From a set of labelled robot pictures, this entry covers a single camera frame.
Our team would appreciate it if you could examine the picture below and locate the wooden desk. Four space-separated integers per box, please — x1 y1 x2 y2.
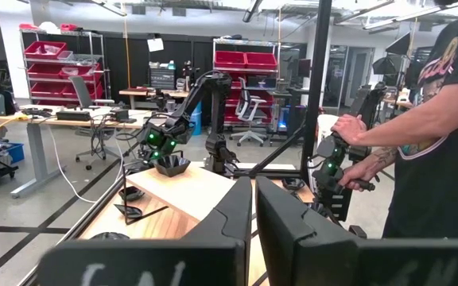
118 87 190 110

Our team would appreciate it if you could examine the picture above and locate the black wavy square bowl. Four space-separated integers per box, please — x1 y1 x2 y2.
152 153 192 178

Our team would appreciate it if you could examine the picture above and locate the black wavy square plate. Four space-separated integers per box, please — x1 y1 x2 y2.
113 203 144 219

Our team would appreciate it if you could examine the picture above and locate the grey drawer cabinet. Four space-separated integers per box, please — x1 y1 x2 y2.
149 67 177 91

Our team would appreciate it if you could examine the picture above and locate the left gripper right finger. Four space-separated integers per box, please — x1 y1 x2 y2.
254 176 458 286

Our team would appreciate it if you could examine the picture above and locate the person's hand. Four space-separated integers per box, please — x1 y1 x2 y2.
338 160 373 191
331 114 368 146

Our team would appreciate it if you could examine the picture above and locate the person's forearm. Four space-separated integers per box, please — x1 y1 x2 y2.
362 145 399 180
358 81 458 148

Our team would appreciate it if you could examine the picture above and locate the yellow cable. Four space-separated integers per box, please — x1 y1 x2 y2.
0 114 29 139

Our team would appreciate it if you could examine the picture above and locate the blue barrel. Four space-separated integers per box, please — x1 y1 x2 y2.
190 101 204 137

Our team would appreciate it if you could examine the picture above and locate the white paper sheet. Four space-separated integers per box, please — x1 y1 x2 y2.
146 37 165 53

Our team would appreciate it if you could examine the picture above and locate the metal rack with red bins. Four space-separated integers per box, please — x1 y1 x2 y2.
19 27 107 107
212 37 282 128

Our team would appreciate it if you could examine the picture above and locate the black softbox light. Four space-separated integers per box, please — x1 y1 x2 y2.
371 31 413 76

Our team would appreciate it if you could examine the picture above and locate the person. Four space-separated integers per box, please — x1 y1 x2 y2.
330 0 458 239

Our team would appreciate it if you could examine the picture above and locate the black box device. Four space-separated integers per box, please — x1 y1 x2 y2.
56 110 93 122

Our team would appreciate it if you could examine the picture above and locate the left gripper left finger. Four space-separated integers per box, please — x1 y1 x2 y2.
37 176 253 286

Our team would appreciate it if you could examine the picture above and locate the grey-legged desk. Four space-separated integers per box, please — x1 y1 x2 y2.
0 103 157 199

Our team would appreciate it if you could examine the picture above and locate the black leaf-shaped plate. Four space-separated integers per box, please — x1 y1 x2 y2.
118 185 146 203
281 177 306 191

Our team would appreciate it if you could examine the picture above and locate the white floor cable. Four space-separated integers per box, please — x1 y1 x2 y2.
45 121 126 204

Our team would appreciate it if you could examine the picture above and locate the white office chair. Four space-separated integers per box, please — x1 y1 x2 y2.
228 77 270 148

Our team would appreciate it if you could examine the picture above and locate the grey office chair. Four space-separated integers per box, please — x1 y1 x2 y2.
68 75 123 172

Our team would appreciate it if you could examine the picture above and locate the blue storage bin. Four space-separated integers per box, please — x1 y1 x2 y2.
0 141 26 164

